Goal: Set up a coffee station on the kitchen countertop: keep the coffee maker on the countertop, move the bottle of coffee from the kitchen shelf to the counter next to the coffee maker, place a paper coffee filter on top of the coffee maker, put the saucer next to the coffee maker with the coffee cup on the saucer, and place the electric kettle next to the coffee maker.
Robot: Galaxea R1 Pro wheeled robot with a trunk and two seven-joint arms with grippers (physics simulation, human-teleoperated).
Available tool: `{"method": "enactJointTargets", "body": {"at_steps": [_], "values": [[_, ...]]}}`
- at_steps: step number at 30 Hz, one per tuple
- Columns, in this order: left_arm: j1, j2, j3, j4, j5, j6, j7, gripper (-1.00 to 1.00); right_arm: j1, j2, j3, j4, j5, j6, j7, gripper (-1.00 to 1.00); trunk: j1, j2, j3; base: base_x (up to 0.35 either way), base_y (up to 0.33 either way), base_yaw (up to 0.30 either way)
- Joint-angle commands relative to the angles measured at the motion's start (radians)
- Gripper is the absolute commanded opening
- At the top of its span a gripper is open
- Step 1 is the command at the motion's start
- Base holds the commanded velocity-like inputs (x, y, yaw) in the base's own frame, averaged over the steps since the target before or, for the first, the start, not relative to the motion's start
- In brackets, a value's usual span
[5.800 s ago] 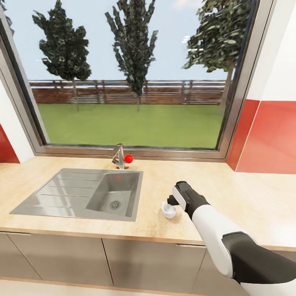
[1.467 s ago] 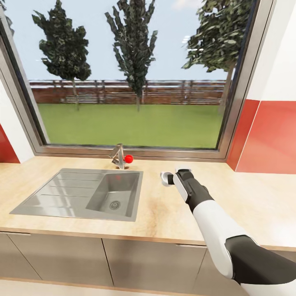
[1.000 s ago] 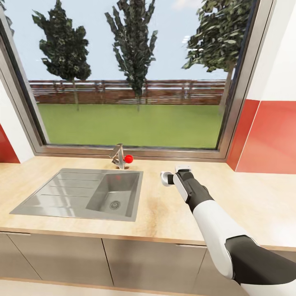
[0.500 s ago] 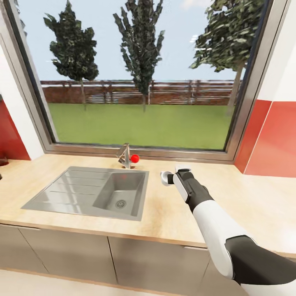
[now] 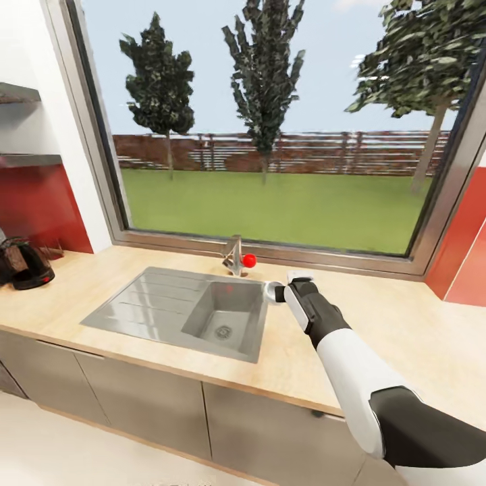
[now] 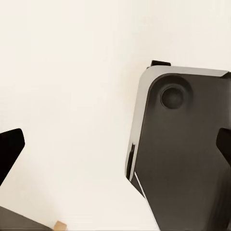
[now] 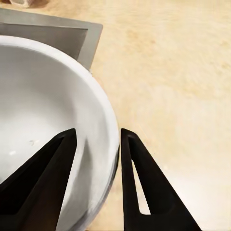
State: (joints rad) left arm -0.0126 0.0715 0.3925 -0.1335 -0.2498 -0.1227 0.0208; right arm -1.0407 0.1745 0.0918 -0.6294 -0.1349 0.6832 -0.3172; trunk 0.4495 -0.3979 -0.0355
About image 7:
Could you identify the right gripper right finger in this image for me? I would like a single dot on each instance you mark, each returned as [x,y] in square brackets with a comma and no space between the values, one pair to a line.
[168,212]

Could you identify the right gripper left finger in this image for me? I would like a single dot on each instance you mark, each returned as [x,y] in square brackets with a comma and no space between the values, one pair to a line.
[31,197]

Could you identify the coffee cup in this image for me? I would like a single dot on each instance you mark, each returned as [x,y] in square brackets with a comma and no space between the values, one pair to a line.
[44,91]

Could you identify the countertop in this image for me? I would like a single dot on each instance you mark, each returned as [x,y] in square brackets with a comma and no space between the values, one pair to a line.
[165,66]

